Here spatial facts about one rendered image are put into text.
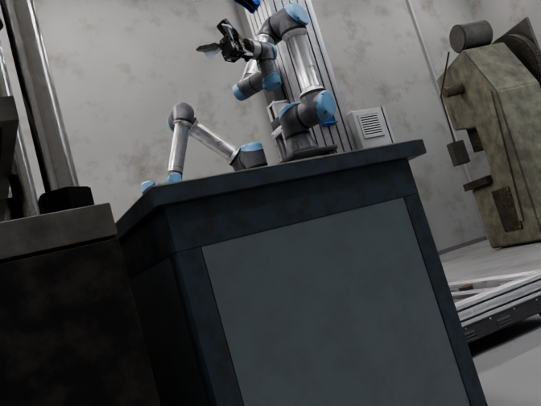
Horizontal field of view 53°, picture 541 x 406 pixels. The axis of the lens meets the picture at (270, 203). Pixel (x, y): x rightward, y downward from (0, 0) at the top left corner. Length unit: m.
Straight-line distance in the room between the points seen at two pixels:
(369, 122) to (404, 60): 9.33
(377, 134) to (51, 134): 1.97
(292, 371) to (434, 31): 12.11
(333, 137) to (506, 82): 5.36
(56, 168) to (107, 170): 7.80
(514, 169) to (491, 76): 1.26
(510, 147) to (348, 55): 4.70
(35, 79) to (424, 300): 0.94
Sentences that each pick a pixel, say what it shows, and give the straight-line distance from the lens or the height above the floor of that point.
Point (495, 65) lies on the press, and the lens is 8.05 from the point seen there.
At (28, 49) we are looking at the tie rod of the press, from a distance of 1.13.
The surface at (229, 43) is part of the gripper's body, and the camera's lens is 2.08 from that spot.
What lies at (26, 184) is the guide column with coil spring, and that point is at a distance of 1.46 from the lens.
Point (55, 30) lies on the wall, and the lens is 9.68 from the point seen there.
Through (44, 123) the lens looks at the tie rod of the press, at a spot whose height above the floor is 0.96.
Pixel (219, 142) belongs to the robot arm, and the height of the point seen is 1.33.
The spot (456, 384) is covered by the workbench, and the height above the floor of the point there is 0.23.
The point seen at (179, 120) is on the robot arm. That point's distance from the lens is 2.80.
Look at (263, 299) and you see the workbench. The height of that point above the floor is 0.54.
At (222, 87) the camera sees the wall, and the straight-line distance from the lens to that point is 9.81.
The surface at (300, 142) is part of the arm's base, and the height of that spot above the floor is 1.09.
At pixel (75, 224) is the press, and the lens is 0.98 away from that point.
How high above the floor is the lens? 0.59
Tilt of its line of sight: 7 degrees up
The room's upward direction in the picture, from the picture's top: 16 degrees counter-clockwise
